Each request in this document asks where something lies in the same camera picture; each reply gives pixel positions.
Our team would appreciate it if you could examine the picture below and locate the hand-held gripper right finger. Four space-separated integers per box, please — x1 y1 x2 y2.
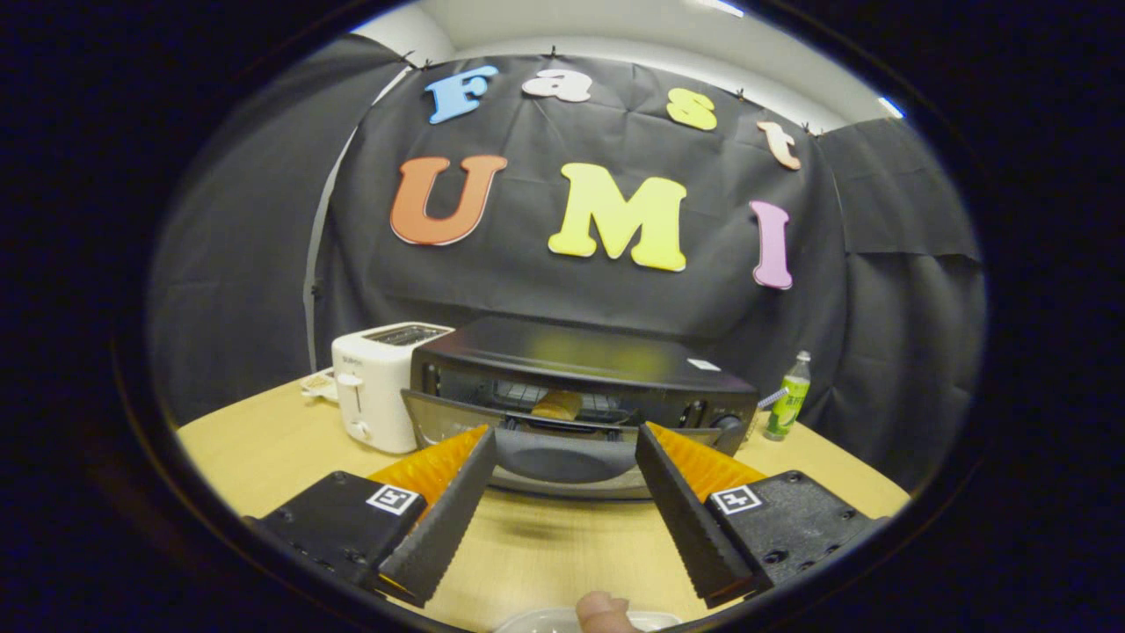
635 422 889 609

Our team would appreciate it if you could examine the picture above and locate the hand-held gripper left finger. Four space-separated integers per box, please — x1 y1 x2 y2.
249 426 498 608

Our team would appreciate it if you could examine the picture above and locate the golden layered bread roll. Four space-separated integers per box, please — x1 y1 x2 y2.
530 391 584 421

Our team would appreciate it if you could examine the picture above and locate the black toaster oven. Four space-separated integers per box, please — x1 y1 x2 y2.
402 315 762 502

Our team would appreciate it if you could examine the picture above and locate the white pop-up toaster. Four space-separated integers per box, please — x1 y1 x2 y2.
331 322 456 455

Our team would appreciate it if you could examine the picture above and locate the white plate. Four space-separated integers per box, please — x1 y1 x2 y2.
492 607 683 633

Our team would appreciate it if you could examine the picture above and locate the green label drink bottle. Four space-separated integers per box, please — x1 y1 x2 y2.
763 350 813 442

